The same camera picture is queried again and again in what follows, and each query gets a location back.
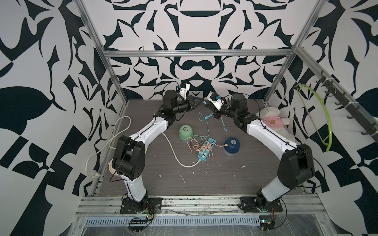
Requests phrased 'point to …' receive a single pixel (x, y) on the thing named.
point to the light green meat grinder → (185, 132)
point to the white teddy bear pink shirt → (270, 115)
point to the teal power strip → (204, 153)
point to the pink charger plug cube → (207, 148)
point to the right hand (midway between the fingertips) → (207, 100)
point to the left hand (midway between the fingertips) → (203, 97)
